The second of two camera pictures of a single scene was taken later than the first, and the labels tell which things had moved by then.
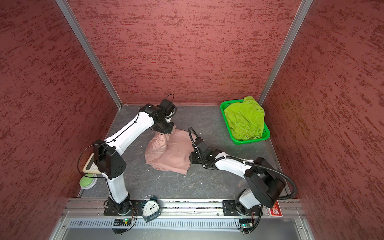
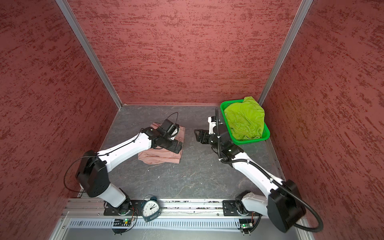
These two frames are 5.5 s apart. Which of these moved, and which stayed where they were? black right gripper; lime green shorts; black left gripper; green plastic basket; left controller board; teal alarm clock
Moved: black left gripper; black right gripper
Stayed: lime green shorts; left controller board; green plastic basket; teal alarm clock
